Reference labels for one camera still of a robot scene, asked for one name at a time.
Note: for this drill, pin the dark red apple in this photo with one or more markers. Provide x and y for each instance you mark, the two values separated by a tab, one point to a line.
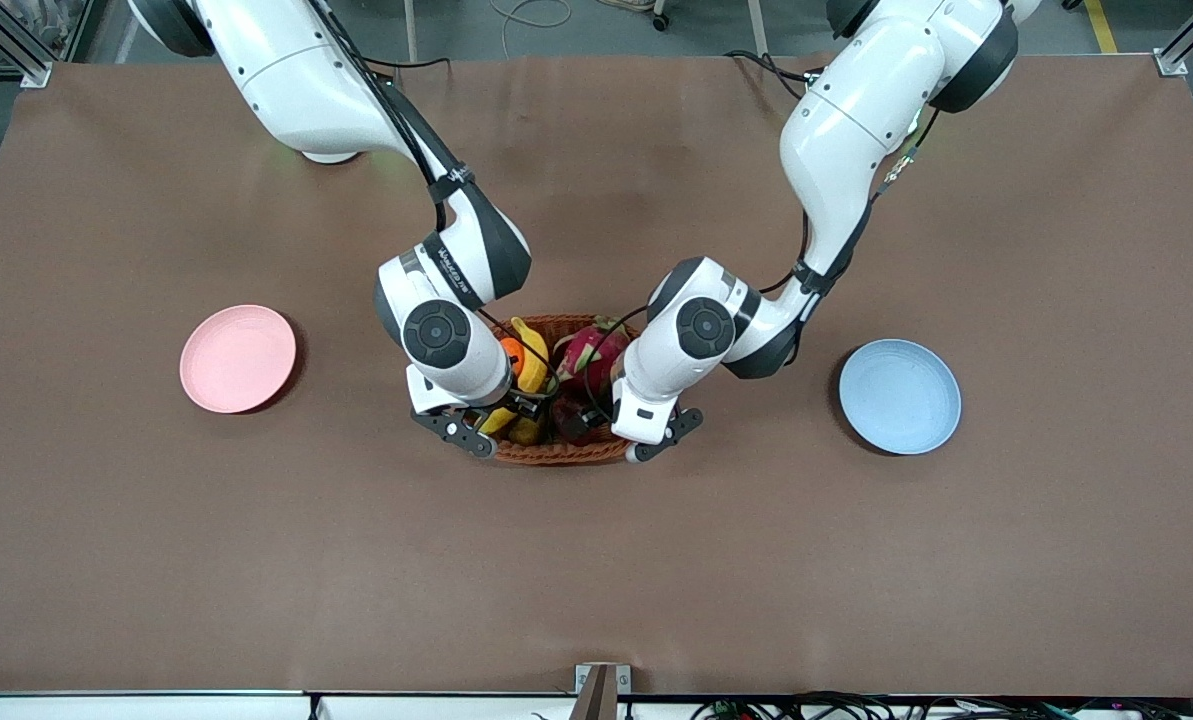
568	424

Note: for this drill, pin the yellow banana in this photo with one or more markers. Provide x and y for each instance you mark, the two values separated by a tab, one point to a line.
534	365

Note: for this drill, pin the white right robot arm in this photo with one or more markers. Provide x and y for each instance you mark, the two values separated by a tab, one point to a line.
296	80

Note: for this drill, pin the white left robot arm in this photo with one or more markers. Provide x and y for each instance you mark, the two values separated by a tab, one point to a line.
846	130

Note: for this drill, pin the small yellow lemon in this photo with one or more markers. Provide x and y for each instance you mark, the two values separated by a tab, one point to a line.
524	432

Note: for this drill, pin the brown wicker basket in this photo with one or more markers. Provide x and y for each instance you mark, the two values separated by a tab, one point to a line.
556	452

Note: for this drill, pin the pink dragon fruit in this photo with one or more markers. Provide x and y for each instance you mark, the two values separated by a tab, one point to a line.
581	355

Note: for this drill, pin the small orange fruit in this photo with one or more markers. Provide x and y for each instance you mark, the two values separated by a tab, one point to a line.
512	352

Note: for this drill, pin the brown table cover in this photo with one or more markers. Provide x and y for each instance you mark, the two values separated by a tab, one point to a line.
596	580

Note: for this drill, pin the pink round plate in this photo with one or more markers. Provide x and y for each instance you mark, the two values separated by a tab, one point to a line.
238	360

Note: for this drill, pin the blue round plate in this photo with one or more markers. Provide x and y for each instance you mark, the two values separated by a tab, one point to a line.
900	397

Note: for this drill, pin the grey table leg bar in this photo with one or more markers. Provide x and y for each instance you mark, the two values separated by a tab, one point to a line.
411	30
757	25

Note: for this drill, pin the black chair caster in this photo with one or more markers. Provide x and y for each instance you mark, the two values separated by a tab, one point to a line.
661	17

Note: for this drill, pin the metal bracket with wooden post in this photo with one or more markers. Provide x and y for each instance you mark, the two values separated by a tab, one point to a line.
596	695

